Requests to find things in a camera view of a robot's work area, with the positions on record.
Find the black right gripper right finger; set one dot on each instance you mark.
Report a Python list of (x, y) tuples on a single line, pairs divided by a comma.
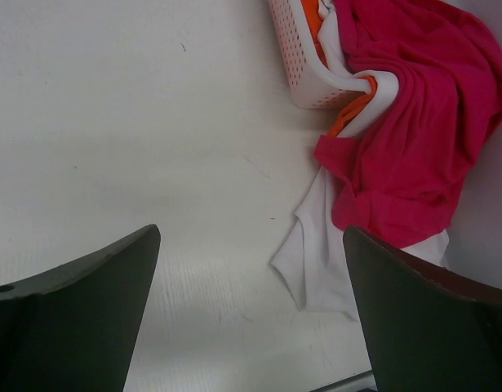
[(425, 327)]

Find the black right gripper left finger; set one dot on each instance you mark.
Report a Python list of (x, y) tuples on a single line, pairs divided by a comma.
[(74, 327)]

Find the magenta t shirt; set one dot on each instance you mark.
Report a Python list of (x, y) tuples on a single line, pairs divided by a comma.
[(402, 179)]

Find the white perforated plastic basket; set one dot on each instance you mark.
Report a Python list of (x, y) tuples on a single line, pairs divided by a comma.
[(312, 84)]

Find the orange t shirt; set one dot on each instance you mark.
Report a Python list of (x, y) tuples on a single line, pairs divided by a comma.
[(323, 26)]

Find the white t shirt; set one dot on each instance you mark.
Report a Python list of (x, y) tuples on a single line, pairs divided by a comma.
[(312, 260)]

